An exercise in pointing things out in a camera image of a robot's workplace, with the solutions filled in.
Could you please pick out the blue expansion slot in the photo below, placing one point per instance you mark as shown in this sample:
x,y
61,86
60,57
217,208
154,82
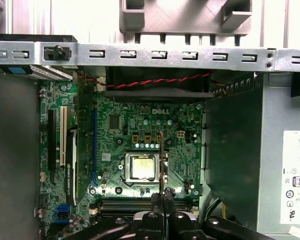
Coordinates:
x,y
94,150

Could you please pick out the white expansion slot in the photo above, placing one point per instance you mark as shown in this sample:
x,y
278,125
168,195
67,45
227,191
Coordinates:
x,y
63,137

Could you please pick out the green motherboard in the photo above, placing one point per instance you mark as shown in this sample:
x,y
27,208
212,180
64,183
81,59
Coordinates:
x,y
107,142

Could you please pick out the metal socket cover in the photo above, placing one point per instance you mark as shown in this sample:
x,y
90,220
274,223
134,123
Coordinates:
x,y
127,172

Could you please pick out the black RAM slot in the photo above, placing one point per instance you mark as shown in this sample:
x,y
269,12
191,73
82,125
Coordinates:
x,y
120,209
125,201

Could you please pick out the grey power supply unit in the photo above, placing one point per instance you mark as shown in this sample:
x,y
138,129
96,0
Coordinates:
x,y
240,150

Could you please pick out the grey parts rack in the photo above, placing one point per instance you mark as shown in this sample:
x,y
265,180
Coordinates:
x,y
185,15

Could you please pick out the black PC case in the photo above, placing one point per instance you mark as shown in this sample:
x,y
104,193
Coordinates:
x,y
80,55

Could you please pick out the black case latch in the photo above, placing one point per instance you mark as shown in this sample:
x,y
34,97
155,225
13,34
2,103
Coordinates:
x,y
57,52

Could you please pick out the black expansion slot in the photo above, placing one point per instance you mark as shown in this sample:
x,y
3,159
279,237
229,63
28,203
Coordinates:
x,y
52,145

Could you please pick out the silver CPU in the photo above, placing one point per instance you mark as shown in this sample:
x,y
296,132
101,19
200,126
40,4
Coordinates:
x,y
142,166

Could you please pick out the green RAM stick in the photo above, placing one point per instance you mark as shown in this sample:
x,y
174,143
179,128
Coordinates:
x,y
162,160

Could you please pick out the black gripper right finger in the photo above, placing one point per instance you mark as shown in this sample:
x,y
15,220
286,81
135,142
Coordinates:
x,y
182,225

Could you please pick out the white four-pin power socket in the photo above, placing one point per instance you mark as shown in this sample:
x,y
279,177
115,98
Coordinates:
x,y
181,133

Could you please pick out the blue SATA connector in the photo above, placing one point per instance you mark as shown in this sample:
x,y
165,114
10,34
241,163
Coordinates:
x,y
62,213

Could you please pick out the blue retainer tab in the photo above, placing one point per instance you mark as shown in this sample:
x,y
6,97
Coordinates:
x,y
20,70

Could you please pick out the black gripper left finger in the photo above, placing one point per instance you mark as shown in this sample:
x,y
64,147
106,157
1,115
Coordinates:
x,y
148,225

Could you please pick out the black graphics card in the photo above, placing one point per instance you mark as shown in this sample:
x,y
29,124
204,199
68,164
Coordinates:
x,y
71,175

